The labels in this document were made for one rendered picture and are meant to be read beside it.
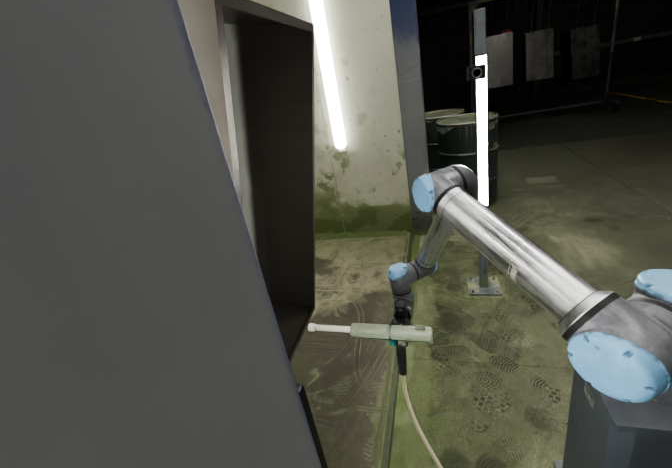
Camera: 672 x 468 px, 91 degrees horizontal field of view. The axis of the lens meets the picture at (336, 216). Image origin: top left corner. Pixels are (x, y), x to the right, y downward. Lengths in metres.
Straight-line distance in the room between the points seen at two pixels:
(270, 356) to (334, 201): 3.00
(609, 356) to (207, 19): 1.00
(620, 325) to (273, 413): 0.79
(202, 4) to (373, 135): 2.29
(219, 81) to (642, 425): 1.15
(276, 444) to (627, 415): 0.97
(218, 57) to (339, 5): 2.25
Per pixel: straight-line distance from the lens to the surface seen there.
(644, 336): 0.90
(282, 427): 0.19
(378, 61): 2.84
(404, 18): 2.84
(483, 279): 2.44
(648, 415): 1.11
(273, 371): 0.17
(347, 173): 3.03
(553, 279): 0.93
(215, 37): 0.74
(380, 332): 1.33
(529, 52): 7.88
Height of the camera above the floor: 1.45
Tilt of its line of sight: 22 degrees down
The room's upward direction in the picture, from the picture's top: 11 degrees counter-clockwise
